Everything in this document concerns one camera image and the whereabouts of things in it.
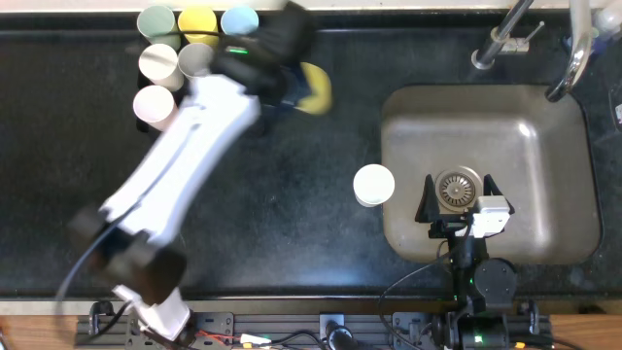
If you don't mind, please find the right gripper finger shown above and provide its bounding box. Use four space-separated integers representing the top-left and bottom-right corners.
414 173 441 225
483 173 516 216

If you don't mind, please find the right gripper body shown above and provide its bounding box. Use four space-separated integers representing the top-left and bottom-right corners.
428 218 472 240

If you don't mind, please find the yellow cup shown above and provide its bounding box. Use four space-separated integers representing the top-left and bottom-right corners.
177 5 220 49
294 61 334 117

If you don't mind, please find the steel sink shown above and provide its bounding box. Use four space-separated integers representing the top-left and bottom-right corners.
380 85 604 266

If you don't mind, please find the white cup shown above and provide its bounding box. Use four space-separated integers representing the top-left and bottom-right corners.
352 163 397 209

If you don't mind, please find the steel tap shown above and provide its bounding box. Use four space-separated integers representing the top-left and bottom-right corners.
469 0 598 104

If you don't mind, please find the blue soap bottle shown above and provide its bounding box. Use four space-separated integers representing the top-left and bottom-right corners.
563 2 622 57

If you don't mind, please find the blue cup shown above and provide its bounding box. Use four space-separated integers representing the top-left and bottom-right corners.
220 5 260 37

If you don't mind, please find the grey cup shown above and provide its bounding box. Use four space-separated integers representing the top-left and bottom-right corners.
177 42 217 81

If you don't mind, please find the pink cup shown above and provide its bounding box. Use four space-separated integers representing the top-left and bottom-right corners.
132 85 179 133

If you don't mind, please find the black tray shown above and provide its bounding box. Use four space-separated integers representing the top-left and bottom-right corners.
134 7 266 136

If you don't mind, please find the cream cup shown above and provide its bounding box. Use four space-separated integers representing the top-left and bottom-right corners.
137 43 186 92

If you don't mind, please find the green cup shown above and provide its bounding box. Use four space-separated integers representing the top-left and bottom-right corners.
136 4 182 51

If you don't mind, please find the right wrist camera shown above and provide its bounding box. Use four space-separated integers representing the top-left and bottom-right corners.
467 194 512 240

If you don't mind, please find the black cable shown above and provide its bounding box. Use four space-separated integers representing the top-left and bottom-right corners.
377 221 475 350
53 203 147 342

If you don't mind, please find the mounting rail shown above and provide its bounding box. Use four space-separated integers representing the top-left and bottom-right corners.
75 299 556 350

